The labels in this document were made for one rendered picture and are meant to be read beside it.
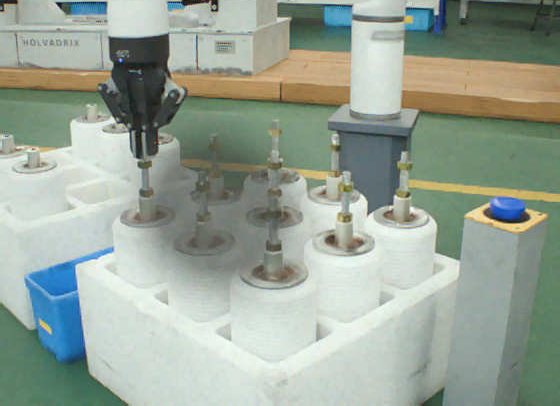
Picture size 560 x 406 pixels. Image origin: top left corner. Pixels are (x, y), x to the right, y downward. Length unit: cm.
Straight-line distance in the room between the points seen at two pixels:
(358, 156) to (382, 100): 11
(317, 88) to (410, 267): 187
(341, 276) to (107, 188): 64
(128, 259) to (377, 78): 55
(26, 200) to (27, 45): 222
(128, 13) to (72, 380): 54
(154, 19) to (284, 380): 44
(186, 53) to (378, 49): 182
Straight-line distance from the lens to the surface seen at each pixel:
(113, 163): 139
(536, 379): 111
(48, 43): 330
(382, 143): 124
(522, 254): 79
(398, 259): 92
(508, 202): 80
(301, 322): 77
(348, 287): 83
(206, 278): 83
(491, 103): 268
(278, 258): 76
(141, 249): 92
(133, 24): 85
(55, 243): 118
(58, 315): 107
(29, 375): 111
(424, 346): 95
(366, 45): 123
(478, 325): 83
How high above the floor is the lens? 59
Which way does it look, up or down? 20 degrees down
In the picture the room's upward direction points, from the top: straight up
